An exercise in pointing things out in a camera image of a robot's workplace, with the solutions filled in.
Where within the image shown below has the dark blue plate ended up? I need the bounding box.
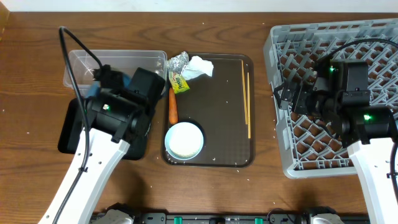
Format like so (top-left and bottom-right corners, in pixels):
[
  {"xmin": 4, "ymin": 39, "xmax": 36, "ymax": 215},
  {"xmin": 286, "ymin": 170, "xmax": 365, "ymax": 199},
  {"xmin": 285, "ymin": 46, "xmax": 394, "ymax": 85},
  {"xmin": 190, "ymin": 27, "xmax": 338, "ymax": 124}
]
[{"xmin": 84, "ymin": 73, "xmax": 131, "ymax": 98}]

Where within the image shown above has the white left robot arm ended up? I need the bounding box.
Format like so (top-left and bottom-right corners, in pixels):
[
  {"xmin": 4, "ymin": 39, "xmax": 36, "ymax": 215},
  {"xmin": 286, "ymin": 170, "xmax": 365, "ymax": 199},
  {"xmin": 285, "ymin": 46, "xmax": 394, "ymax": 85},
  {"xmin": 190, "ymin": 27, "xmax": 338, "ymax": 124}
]
[{"xmin": 40, "ymin": 65, "xmax": 167, "ymax": 223}]

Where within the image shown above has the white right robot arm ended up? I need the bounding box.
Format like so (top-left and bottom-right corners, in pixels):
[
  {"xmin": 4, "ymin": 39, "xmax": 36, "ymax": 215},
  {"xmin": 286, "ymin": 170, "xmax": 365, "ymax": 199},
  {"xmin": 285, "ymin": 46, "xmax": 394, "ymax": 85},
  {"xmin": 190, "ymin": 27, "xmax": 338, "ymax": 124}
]
[{"xmin": 273, "ymin": 59, "xmax": 397, "ymax": 223}]

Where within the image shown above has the grey dishwasher rack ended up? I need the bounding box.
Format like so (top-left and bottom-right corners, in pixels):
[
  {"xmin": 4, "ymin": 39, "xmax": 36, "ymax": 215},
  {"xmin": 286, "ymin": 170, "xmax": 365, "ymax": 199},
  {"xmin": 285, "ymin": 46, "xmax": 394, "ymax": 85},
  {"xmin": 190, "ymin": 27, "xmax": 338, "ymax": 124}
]
[{"xmin": 263, "ymin": 18, "xmax": 397, "ymax": 179}]

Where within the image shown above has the wooden chopstick right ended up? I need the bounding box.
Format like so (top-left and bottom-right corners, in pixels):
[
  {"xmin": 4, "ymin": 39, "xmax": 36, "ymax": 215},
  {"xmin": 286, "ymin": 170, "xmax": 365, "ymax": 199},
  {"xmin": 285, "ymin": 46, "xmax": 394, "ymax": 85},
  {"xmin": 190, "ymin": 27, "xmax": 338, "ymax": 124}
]
[{"xmin": 247, "ymin": 72, "xmax": 251, "ymax": 139}]

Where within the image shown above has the brown serving tray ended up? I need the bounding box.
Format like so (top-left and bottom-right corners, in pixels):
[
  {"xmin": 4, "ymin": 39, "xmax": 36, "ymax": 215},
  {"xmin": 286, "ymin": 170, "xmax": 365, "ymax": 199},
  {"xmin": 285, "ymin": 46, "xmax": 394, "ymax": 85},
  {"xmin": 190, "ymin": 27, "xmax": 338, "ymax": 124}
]
[{"xmin": 162, "ymin": 54, "xmax": 255, "ymax": 168}]

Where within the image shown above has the crumpled white tissue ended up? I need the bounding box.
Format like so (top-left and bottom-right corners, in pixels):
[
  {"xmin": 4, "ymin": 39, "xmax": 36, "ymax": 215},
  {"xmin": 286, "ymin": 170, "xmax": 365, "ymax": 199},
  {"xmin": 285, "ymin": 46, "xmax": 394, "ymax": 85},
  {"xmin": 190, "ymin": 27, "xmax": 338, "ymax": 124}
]
[{"xmin": 182, "ymin": 56, "xmax": 214, "ymax": 81}]

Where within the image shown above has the yellow snack wrapper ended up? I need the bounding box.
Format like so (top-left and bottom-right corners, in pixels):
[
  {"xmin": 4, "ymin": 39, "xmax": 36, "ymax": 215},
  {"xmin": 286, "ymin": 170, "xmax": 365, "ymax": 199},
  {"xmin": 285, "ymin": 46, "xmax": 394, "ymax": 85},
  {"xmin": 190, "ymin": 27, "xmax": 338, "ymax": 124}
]
[{"xmin": 169, "ymin": 72, "xmax": 190, "ymax": 94}]

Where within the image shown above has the crumpled aluminium foil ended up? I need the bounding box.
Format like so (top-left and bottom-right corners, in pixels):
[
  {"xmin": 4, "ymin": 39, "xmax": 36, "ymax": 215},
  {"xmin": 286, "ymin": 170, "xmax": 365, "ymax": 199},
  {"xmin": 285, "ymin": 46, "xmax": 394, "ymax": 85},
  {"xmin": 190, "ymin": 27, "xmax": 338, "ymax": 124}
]
[{"xmin": 167, "ymin": 52, "xmax": 190, "ymax": 73}]

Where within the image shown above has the light blue rice bowl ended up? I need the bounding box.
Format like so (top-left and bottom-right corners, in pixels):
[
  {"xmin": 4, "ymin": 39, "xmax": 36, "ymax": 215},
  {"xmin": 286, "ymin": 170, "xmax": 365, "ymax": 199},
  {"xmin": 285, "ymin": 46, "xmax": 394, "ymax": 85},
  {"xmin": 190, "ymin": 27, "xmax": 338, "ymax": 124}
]
[{"xmin": 164, "ymin": 122, "xmax": 205, "ymax": 161}]

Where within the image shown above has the orange carrot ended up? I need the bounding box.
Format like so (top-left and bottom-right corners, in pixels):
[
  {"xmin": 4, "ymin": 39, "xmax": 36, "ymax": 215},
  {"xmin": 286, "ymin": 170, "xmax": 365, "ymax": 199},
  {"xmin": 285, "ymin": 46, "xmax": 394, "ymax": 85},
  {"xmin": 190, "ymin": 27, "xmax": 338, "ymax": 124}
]
[{"xmin": 169, "ymin": 88, "xmax": 178, "ymax": 125}]

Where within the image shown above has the clear plastic bin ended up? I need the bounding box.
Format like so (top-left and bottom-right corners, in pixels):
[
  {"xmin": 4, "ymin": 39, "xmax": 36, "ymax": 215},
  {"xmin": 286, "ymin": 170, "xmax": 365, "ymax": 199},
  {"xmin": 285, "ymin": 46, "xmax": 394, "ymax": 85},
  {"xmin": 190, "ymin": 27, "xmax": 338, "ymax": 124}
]
[{"xmin": 68, "ymin": 50, "xmax": 167, "ymax": 96}]

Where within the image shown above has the black tray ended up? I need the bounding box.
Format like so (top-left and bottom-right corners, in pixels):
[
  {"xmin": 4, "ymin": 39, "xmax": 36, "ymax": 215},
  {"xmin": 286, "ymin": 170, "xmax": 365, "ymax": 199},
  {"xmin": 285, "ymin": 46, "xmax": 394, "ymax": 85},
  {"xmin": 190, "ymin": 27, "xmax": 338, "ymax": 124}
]
[{"xmin": 57, "ymin": 98, "xmax": 147, "ymax": 161}]

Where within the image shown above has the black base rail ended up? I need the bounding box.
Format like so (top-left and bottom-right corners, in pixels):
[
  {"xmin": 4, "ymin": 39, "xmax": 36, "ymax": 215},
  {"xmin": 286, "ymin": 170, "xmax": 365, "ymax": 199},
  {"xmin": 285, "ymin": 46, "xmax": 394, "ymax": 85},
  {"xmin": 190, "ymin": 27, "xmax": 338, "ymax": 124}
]
[{"xmin": 89, "ymin": 203, "xmax": 370, "ymax": 224}]

